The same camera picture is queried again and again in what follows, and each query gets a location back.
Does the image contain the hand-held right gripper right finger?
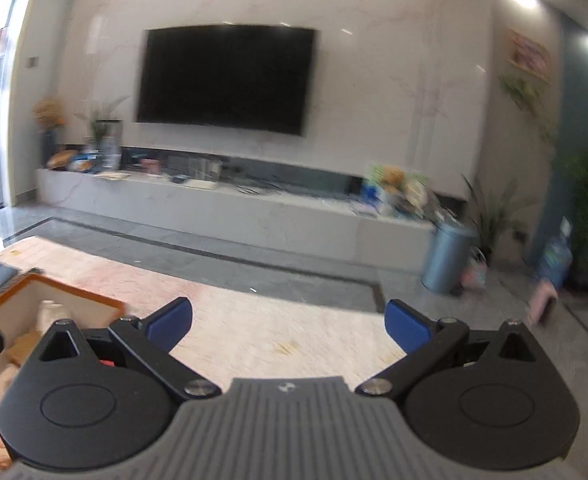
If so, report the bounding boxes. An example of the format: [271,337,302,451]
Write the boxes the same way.
[355,299,546,399]

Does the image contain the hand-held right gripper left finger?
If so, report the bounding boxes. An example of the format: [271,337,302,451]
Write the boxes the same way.
[38,297,223,401]

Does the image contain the orange cardboard box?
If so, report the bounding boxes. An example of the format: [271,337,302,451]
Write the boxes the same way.
[0,272,127,471]

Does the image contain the blue grey trash can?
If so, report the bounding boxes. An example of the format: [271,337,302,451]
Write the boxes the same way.
[421,220,478,295]

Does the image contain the woven pink white bag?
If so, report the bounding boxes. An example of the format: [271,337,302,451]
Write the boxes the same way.
[461,250,490,291]

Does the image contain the white marble television console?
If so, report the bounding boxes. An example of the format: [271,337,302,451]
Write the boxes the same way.
[36,142,437,276]

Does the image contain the pink heater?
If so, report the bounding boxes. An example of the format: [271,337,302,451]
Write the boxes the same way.
[526,280,560,329]

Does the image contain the long leaf floor plant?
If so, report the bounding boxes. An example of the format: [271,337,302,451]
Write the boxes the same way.
[461,175,531,261]

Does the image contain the brown teddy bear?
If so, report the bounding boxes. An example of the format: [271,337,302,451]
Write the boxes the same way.
[381,167,406,193]

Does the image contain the blue water bottle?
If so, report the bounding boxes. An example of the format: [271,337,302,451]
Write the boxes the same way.
[536,217,575,288]

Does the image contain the clear plastic jug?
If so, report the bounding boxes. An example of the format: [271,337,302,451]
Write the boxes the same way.
[99,135,121,171]

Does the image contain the blue snack packet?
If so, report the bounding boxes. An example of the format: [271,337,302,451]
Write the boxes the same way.
[69,152,100,174]

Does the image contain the golden ornament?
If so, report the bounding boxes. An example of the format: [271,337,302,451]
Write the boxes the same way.
[46,150,75,170]

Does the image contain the dark vase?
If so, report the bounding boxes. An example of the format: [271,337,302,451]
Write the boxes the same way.
[41,130,58,166]

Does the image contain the green potted plant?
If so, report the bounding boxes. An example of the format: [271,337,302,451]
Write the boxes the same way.
[76,97,126,151]

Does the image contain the dried yellow flowers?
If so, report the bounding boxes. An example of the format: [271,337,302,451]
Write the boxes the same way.
[31,97,68,131]

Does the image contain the hanging vine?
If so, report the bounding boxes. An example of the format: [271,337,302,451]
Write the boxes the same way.
[499,70,560,152]

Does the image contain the black wall television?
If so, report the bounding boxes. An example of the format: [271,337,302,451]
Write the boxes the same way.
[135,24,320,137]

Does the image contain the framed wall picture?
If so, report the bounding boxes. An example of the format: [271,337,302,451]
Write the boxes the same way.
[506,27,553,84]

